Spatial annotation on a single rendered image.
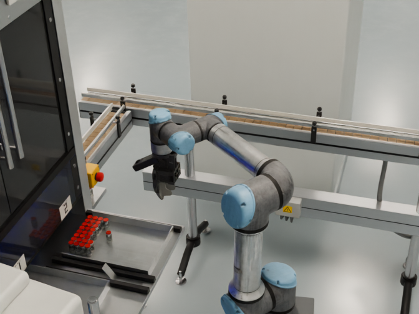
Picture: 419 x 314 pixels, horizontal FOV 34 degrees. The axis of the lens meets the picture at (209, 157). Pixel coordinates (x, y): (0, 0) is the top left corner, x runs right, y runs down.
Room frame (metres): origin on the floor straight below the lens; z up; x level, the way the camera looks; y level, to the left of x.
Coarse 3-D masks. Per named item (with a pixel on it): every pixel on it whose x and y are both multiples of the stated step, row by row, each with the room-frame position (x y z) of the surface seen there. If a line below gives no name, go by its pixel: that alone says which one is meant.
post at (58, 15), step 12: (60, 0) 2.21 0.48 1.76; (60, 12) 2.20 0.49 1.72; (60, 24) 2.19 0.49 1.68; (60, 36) 2.18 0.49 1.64; (60, 48) 2.17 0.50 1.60; (60, 60) 2.16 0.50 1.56; (72, 84) 2.21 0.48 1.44; (72, 96) 2.20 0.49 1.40; (72, 108) 2.18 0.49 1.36; (72, 120) 2.17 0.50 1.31; (72, 132) 2.16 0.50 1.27; (84, 156) 2.21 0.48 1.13; (84, 168) 2.20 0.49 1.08; (84, 180) 2.19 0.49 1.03; (84, 192) 2.18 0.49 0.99; (84, 204) 2.16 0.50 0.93
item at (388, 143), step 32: (96, 96) 3.00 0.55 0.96; (128, 96) 3.02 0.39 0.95; (224, 96) 2.90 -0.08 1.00; (256, 128) 2.72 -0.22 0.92; (288, 128) 2.70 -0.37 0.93; (320, 128) 2.69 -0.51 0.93; (352, 128) 2.62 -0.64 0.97; (384, 128) 2.63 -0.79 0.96; (384, 160) 2.54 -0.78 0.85; (416, 160) 2.50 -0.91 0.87
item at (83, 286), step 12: (36, 276) 1.82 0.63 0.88; (48, 276) 1.82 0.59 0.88; (60, 276) 1.81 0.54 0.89; (72, 276) 1.79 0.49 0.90; (84, 276) 1.78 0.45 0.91; (60, 288) 1.75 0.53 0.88; (72, 288) 1.75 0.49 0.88; (84, 288) 1.75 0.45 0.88; (96, 288) 1.75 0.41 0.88; (108, 288) 1.74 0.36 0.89; (84, 300) 1.69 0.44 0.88; (84, 312) 1.64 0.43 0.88
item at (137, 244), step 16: (112, 224) 2.10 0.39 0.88; (128, 224) 2.09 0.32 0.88; (144, 224) 2.07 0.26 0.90; (160, 224) 2.05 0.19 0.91; (96, 240) 2.00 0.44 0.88; (112, 240) 2.00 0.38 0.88; (128, 240) 2.00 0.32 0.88; (144, 240) 1.99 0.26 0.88; (160, 240) 1.99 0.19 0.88; (64, 256) 1.90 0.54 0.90; (80, 256) 1.88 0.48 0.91; (96, 256) 1.91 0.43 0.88; (112, 256) 1.91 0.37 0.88; (128, 256) 1.91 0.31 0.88; (144, 256) 1.91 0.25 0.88; (160, 256) 1.90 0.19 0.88; (144, 272) 1.80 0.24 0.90
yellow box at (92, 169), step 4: (88, 164) 2.30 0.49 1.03; (92, 164) 2.30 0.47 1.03; (96, 164) 2.30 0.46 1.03; (88, 168) 2.27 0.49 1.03; (92, 168) 2.27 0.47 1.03; (96, 168) 2.28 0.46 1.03; (88, 172) 2.25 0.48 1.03; (92, 172) 2.25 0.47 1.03; (96, 172) 2.27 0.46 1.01; (88, 176) 2.24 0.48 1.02; (92, 176) 2.24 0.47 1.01; (92, 180) 2.24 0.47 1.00; (96, 180) 2.26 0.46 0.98; (92, 184) 2.23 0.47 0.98
